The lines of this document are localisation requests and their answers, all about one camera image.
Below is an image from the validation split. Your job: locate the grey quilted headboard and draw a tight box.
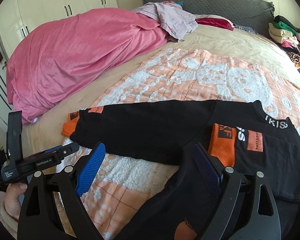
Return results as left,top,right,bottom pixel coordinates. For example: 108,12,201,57
141,0,275,35

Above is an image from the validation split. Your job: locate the dark patterned cloth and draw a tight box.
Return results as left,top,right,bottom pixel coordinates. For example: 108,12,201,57
232,24,258,35

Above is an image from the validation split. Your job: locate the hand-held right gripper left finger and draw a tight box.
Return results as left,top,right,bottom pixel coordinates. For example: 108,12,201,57
17,142,106,240

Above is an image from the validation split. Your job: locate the lilac cloth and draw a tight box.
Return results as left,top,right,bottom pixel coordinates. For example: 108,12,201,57
131,2,198,42

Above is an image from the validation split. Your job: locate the orange and white fleece blanket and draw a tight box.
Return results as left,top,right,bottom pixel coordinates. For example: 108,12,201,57
44,48,300,240

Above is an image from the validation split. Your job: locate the bed with beige sheet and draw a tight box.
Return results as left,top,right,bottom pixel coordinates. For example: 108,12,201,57
22,12,300,240

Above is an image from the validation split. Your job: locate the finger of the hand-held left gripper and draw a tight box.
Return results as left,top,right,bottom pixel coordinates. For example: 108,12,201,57
44,142,80,161

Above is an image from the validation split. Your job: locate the white wardrobe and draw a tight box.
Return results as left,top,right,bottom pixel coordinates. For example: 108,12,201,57
0,0,119,58

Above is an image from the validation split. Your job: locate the person's left hand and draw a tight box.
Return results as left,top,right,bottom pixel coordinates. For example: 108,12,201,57
4,182,28,221

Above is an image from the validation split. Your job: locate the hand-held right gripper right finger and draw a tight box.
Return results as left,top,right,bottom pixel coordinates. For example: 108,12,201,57
192,142,282,240

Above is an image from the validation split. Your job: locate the black sweater with orange cuffs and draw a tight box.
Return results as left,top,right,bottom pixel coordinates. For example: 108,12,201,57
61,100,300,240

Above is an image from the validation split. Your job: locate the red velvet cloth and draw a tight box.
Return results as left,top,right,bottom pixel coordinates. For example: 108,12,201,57
195,16,234,31

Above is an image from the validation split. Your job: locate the pink duvet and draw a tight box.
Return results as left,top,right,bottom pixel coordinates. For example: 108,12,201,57
6,8,174,125

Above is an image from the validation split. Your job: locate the pile of folded clothes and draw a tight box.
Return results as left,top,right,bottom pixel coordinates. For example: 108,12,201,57
269,15,300,85

